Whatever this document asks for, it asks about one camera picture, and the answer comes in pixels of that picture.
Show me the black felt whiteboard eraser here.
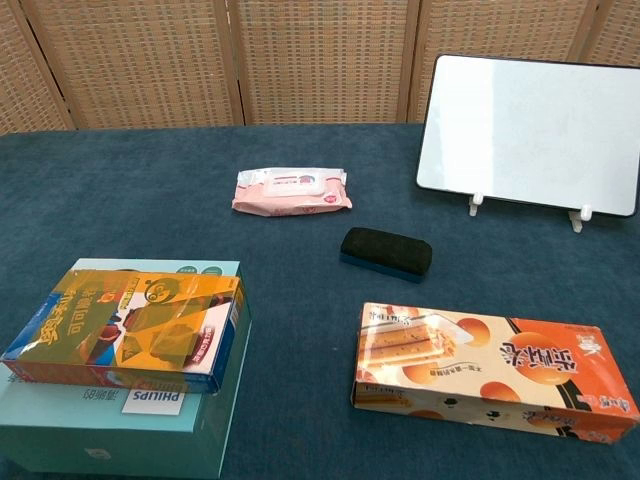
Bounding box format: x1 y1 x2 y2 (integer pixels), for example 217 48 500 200
339 227 433 285

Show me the white board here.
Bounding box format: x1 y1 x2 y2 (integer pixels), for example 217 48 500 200
415 53 640 218

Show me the teal felt table cloth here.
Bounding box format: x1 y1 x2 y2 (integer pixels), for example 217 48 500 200
0 122 640 480

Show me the pink wet wipes pack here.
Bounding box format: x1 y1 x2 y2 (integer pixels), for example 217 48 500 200
231 167 353 217

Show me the white plastic easel stand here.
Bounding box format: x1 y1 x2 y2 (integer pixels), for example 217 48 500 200
468 191 593 234

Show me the woven rattan folding screen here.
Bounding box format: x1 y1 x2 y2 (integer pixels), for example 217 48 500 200
0 0 640 134

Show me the blue taped cookie box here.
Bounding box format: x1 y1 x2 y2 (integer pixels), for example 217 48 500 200
0 268 246 395

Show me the orange biscuit box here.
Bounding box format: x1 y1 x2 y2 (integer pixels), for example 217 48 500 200
349 301 640 445

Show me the teal Philips box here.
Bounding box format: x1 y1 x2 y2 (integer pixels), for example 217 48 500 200
0 257 253 479

